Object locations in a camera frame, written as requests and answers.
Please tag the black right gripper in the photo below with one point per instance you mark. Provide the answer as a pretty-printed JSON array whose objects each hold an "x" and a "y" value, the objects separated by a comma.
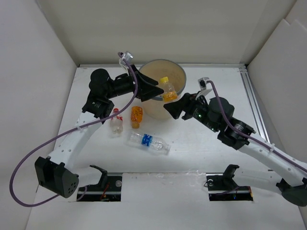
[{"x": 176, "y": 108}]

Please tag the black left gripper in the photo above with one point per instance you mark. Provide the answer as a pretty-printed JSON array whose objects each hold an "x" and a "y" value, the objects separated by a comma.
[{"x": 146, "y": 91}]

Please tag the yellow cap orange label bottle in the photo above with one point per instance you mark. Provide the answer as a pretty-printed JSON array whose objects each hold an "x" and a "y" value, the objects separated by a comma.
[{"x": 170, "y": 93}]

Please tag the small red cap bottle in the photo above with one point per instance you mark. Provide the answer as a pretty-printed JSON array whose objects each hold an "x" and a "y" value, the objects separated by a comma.
[{"x": 116, "y": 123}]

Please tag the clear bottle blue label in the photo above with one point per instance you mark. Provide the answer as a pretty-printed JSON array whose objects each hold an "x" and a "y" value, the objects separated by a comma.
[{"x": 151, "y": 144}]

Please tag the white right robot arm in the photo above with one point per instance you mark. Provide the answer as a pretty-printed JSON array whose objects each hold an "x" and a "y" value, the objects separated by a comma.
[{"x": 285, "y": 177}]

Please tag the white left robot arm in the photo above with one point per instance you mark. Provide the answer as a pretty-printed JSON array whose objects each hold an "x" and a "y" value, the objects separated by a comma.
[{"x": 55, "y": 171}]

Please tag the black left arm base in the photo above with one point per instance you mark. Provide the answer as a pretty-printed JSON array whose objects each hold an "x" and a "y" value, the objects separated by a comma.
[{"x": 97, "y": 185}]

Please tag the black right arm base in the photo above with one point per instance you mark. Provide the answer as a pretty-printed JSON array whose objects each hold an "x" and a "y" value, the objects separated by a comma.
[{"x": 222, "y": 187}]

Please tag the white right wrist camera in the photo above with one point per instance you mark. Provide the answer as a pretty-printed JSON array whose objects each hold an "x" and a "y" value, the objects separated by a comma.
[{"x": 205, "y": 87}]

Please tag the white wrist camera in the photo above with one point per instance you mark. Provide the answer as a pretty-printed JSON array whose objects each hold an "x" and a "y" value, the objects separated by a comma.
[
  {"x": 205, "y": 87},
  {"x": 124, "y": 59}
]

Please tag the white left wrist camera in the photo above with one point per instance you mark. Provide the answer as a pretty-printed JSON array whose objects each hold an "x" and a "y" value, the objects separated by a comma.
[{"x": 124, "y": 59}]

